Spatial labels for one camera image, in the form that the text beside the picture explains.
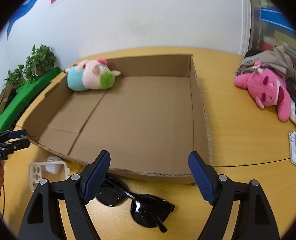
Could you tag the beige printed cloth bag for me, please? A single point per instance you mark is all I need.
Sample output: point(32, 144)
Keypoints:
point(278, 60)

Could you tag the magenta plush toy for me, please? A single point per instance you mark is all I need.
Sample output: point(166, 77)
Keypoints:
point(265, 87)

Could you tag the white clear phone case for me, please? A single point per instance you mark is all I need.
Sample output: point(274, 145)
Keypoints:
point(35, 173)

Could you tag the white earbuds case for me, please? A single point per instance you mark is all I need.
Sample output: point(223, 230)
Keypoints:
point(54, 168)

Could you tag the glass door with blue stripe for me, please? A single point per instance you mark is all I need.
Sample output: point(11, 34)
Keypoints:
point(270, 15)

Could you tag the black sunglasses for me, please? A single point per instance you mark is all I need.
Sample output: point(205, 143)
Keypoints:
point(144, 212)

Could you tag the white door frame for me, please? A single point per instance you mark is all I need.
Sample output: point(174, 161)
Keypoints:
point(245, 17)

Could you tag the brown cardboard box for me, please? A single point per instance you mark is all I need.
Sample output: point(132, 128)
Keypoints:
point(138, 110)

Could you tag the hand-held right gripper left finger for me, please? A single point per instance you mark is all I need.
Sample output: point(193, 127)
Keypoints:
point(98, 177)

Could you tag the pink pig plush toy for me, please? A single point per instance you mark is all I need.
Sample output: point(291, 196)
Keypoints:
point(88, 77)

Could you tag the small green potted plant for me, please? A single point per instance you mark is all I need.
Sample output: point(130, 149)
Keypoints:
point(15, 77)

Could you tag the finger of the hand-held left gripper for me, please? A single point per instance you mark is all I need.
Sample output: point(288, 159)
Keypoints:
point(16, 133)
point(17, 145)

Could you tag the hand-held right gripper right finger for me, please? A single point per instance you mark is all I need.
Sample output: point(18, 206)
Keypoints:
point(201, 177)

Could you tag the large green potted plant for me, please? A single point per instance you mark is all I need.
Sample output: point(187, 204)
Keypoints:
point(40, 60)

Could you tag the green cloth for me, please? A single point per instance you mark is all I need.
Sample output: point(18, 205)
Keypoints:
point(25, 92)

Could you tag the blue wall sticker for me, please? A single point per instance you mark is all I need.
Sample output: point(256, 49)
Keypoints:
point(21, 10)

